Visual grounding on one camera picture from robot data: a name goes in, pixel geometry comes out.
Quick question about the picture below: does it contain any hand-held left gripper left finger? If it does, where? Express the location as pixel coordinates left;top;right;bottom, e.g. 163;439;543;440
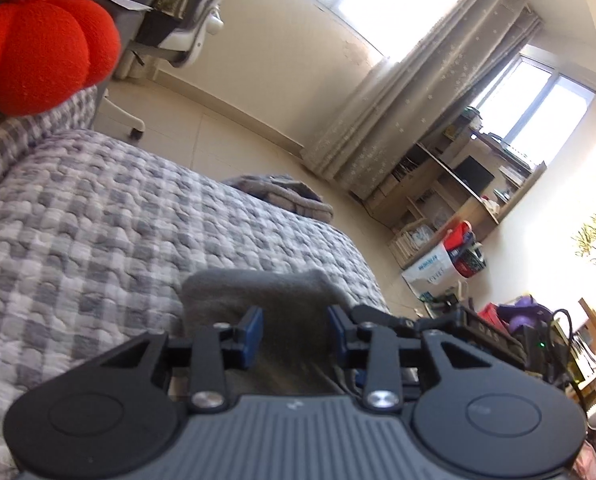
100;305;265;411

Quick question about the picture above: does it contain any purple toy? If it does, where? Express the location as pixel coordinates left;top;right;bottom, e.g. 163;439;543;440
498;295;552;334

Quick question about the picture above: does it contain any white office chair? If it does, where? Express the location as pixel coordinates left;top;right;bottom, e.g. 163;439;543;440
93;0;275;142

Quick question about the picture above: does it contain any red knotted cushion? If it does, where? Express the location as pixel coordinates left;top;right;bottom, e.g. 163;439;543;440
0;0;123;120

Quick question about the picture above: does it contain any red basket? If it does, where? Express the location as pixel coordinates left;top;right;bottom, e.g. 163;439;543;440
478;302;505;327

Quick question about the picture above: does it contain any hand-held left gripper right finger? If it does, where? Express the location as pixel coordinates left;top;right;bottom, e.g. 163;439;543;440
327;304;494;408

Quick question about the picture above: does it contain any narrow window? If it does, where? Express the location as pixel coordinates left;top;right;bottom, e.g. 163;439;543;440
477;56;596;162

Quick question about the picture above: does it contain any black monitor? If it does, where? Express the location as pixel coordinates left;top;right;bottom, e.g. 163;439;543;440
452;155;496;197

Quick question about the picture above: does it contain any grey knit sweater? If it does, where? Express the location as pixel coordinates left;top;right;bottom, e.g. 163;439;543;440
180;268;360;397

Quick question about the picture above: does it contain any red checked bag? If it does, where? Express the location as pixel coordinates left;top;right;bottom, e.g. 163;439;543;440
443;221;487;279

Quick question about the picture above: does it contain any folded grey blanket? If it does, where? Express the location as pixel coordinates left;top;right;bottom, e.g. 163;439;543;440
222;175;335;222

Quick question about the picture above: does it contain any wooden shelf desk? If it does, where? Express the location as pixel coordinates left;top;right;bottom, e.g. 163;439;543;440
363;109;550;269

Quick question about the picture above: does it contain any white bag with blue print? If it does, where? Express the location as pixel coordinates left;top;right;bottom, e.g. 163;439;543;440
401;247;455;302

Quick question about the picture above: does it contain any black cable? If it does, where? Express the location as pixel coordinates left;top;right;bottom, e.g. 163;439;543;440
548;307;590;412

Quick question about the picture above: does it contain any beige patterned curtain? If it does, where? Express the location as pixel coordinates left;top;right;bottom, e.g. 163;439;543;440
300;0;545;202

